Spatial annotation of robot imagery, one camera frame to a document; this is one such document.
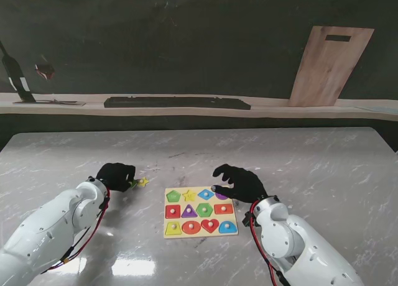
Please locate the light wooden shelf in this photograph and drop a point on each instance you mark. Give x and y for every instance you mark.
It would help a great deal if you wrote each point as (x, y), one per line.
(280, 110)

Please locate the wooden cutting board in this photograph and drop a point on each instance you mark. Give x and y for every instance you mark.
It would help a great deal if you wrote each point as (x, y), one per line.
(329, 68)

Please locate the dark wine bottle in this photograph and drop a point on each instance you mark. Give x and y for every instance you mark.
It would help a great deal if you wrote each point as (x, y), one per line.
(17, 77)

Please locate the blue semicircle puzzle piece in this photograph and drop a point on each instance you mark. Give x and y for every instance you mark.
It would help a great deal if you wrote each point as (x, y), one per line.
(228, 227)

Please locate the purple triangle puzzle piece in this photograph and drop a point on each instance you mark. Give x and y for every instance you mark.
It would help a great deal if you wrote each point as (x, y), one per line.
(189, 212)

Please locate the yellow star puzzle piece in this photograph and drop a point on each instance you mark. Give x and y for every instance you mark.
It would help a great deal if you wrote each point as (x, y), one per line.
(143, 181)

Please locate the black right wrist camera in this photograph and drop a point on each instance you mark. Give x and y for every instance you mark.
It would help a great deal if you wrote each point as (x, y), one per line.
(247, 220)

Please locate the blue diamond puzzle piece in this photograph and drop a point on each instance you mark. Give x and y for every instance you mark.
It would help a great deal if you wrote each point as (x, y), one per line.
(205, 194)

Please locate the green pentagon puzzle piece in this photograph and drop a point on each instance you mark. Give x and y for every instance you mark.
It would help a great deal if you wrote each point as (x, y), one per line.
(134, 184)

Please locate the yellow trapezoid puzzle piece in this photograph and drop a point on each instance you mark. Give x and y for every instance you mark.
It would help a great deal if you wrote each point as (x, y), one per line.
(174, 229)

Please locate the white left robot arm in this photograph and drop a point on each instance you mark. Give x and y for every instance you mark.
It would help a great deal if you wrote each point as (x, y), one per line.
(46, 230)

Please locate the red heart puzzle piece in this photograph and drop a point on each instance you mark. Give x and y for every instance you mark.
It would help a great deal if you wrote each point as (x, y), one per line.
(210, 225)

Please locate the flat wooden coaster board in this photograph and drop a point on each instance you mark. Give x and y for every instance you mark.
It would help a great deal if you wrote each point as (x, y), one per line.
(68, 104)

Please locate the green hexagon puzzle piece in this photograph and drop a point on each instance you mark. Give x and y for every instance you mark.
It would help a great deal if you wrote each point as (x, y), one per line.
(205, 209)

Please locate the red wine glass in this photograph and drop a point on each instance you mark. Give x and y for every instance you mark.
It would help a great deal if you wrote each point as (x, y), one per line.
(45, 71)

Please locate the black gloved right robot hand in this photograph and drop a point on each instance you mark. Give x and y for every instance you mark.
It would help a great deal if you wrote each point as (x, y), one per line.
(247, 186)

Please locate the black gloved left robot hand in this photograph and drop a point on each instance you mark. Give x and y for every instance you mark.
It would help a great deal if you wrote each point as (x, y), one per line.
(116, 175)

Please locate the purple circle puzzle piece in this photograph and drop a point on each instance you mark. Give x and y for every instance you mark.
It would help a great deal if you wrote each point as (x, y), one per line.
(221, 196)

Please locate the yellow wooden puzzle board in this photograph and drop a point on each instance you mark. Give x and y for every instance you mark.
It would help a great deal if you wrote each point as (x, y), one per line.
(202, 235)

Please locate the orange rectangle puzzle piece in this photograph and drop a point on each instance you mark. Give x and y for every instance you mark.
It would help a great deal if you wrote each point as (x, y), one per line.
(224, 209)

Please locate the black long tray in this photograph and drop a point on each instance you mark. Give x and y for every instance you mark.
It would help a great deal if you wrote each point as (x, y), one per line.
(177, 102)

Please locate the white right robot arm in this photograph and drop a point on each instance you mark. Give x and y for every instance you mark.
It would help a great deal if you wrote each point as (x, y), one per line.
(295, 248)

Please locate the orange oval puzzle piece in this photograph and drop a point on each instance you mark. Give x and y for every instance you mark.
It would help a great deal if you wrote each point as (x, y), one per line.
(191, 227)

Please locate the red square puzzle piece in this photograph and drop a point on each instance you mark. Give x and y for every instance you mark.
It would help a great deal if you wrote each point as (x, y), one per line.
(173, 211)

